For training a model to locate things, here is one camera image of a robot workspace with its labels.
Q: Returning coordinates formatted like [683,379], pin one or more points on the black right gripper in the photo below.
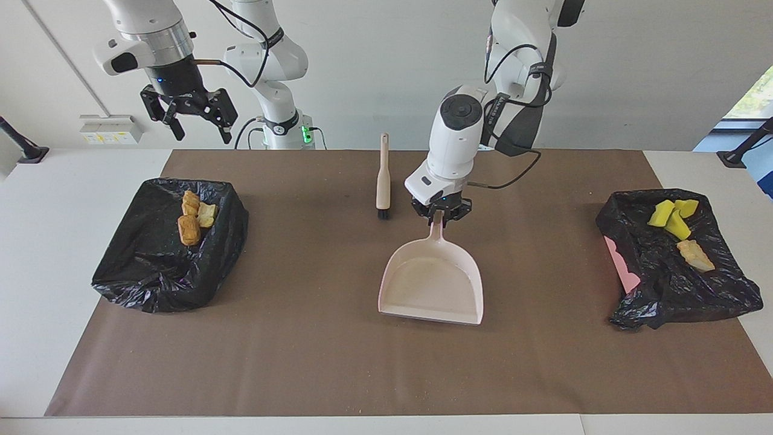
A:
[180,84]

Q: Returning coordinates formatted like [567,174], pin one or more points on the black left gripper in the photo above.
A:
[442,202]

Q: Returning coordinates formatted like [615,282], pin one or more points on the beige hand brush black bristles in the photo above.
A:
[383,181]

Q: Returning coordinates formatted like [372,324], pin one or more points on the beige plastic dustpan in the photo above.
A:
[432,284]

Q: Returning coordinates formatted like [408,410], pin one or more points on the striped croissant toy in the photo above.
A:
[191,202]
[696,255]

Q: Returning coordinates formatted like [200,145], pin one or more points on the pale flaky bread toy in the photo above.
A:
[207,215]

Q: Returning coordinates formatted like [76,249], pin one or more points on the brown bread roll toy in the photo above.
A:
[189,229]

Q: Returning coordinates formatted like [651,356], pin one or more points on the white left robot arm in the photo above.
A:
[459,139]

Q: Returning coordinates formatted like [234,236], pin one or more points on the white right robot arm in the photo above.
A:
[272,60]

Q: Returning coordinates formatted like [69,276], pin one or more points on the bin lined with black bag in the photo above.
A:
[151,266]

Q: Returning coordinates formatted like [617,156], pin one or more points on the pink plastic bin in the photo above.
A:
[625,269]

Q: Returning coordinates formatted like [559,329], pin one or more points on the loose black trash bag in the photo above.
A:
[682,284]

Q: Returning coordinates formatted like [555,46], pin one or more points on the black clamp stand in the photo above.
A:
[27,151]
[737,157]

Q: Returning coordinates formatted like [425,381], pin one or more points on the brown paper table mat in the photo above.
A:
[386,374]

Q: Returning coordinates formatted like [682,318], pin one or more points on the window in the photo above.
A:
[758,99]

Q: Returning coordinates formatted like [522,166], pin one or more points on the white wall socket box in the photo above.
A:
[110,128]

